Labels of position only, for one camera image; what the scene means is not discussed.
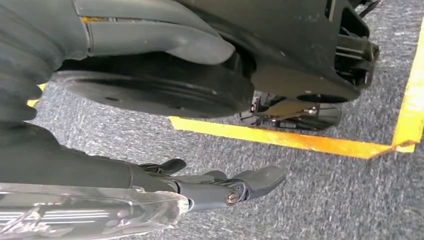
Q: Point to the black robot wheeled base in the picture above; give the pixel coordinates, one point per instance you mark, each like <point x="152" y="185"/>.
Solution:
<point x="298" y="39"/>

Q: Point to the worn yellow floor tape square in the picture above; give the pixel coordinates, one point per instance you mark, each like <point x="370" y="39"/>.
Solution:
<point x="265" y="137"/>

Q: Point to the black caster wheel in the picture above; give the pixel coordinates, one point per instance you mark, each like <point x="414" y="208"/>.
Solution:
<point x="324" y="116"/>

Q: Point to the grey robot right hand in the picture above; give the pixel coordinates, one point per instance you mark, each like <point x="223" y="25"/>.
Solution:
<point x="82" y="172"/>

